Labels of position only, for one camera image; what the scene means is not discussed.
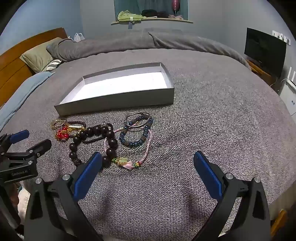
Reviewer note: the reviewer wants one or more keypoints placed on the wooden headboard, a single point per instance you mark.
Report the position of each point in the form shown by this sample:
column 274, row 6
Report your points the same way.
column 13, row 69

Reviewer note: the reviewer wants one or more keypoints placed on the white router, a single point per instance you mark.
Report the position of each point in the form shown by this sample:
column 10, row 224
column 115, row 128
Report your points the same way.
column 291, row 76

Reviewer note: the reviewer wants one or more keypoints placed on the grey cardboard box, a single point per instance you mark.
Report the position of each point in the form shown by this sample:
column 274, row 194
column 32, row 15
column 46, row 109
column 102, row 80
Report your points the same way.
column 115, row 85

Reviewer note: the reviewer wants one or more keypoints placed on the black cloth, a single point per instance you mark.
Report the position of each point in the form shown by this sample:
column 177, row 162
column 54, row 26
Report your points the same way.
column 152, row 13

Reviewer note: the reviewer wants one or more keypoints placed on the teal curtain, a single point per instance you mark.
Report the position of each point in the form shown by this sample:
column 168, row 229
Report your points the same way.
column 129, row 4

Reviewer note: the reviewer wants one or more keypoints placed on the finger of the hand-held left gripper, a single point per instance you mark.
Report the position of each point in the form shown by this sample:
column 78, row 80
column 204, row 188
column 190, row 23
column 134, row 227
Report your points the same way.
column 39, row 148
column 19, row 136

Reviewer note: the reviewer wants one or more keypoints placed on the striped pillow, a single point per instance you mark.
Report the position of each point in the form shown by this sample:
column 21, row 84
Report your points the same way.
column 52, row 64

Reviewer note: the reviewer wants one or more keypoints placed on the rolled grey duvet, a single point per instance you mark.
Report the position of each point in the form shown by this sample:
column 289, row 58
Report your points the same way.
column 138, row 44

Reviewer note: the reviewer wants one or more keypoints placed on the red bead hair ornament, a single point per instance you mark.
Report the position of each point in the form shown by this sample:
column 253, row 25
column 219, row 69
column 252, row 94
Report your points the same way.
column 62, row 135

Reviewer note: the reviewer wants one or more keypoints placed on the olive pillow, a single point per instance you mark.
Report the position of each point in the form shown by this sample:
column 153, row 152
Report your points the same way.
column 37, row 55

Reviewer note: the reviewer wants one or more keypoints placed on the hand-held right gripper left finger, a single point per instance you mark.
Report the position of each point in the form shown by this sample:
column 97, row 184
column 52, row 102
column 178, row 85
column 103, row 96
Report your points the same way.
column 89, row 173

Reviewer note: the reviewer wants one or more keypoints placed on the light blue blanket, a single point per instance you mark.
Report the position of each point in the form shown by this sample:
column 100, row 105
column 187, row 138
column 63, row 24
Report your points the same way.
column 20, row 92

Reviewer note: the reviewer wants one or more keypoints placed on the green cloth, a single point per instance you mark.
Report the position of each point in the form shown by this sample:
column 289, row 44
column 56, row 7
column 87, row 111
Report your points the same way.
column 128, row 15

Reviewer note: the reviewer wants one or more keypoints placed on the pink glass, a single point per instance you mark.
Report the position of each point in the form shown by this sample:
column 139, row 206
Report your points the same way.
column 175, row 4

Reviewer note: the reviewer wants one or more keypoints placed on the white cabinet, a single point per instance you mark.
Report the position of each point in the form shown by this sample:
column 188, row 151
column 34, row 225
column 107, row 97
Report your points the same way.
column 289, row 97

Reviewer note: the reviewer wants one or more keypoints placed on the person's left forearm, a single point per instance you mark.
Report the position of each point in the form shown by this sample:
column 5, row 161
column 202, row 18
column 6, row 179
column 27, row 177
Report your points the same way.
column 23, row 201

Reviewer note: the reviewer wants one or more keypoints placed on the white plastic bag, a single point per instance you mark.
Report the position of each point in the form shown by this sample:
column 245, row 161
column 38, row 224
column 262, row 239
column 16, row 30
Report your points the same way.
column 78, row 37

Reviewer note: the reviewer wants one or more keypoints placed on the pink cloth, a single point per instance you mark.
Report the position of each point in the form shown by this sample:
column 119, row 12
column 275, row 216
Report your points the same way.
column 175, row 17

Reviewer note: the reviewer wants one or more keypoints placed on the silver bangle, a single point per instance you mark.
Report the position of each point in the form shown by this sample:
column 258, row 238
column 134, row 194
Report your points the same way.
column 141, row 113
column 129, row 126

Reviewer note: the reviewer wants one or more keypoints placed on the black monitor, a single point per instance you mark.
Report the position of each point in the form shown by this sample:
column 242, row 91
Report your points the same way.
column 263, row 51

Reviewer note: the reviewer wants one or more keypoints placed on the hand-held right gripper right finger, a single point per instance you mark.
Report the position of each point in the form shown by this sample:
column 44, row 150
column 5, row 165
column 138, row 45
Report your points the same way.
column 208, row 176

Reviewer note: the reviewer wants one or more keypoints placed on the pearl hair clip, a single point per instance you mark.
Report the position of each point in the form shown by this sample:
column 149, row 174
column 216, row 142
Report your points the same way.
column 74, row 127

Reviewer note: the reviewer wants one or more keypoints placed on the wooden bed frame corner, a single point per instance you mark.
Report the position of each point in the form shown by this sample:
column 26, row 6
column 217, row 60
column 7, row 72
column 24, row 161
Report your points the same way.
column 281, row 219

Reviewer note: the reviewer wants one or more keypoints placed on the wooden monitor stand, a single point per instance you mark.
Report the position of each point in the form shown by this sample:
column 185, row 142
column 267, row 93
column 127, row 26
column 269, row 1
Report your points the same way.
column 259, row 69

